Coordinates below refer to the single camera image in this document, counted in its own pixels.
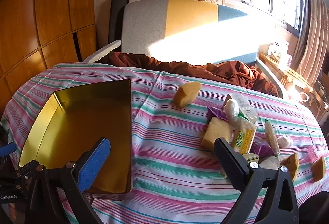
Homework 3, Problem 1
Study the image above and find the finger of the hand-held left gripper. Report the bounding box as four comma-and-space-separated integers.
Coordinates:
0, 142, 17, 157

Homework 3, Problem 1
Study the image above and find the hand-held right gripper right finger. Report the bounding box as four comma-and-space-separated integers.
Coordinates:
214, 137, 300, 224

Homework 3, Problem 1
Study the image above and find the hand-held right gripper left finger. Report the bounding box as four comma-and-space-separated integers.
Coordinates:
28, 137, 111, 224

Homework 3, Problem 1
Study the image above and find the small cream box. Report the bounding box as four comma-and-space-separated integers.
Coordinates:
242, 153, 259, 163

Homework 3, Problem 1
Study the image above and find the rice cracker packet green label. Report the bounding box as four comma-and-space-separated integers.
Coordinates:
230, 116, 257, 155

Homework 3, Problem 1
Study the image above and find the yellow sponge block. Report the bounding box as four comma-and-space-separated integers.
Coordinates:
201, 117, 232, 153

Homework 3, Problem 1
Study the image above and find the purple snack packet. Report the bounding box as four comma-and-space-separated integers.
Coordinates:
250, 141, 275, 158
207, 107, 228, 120

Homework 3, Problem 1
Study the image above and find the maroon tin box gold interior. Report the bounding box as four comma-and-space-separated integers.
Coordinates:
18, 80, 133, 195

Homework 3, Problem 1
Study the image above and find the long rice cracker packet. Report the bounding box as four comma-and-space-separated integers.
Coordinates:
264, 120, 281, 156

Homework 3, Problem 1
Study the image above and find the white printed medicine box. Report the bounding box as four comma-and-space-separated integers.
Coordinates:
226, 94, 259, 124

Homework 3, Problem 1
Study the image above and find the small white packet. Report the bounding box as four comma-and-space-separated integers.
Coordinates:
276, 134, 294, 148

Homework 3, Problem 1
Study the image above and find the yellow sponge wedge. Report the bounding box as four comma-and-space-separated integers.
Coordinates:
172, 82, 202, 109

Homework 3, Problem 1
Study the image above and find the beige cloth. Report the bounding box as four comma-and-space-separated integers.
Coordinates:
258, 156, 282, 170

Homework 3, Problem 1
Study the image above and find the crumpled clear plastic bag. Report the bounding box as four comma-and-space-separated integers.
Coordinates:
222, 99, 241, 124

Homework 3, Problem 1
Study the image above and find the pink green striped bedsheet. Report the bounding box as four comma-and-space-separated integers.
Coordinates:
1, 62, 329, 224

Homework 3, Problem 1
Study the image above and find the brown sponge block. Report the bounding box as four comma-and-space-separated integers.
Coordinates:
310, 156, 326, 183

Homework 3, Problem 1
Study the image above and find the brown quilt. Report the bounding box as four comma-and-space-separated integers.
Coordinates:
108, 52, 280, 97

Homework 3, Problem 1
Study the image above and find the dark knit clothing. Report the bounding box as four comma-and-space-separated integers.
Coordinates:
298, 191, 329, 224

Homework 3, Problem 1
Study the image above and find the wooden side table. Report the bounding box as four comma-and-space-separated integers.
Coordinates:
258, 52, 314, 101

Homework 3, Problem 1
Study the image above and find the cluttered wooden table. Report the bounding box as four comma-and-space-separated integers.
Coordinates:
310, 78, 329, 122

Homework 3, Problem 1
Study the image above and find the white printed carton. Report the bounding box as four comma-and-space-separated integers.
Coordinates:
267, 40, 290, 64

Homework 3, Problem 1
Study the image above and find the grey yellow blue sofa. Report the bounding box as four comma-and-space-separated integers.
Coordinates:
82, 0, 291, 100

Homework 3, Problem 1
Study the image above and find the wooden wardrobe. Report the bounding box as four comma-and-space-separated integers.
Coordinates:
0, 0, 97, 111

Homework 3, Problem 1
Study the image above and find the black rolled mat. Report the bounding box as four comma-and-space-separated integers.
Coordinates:
108, 0, 129, 46

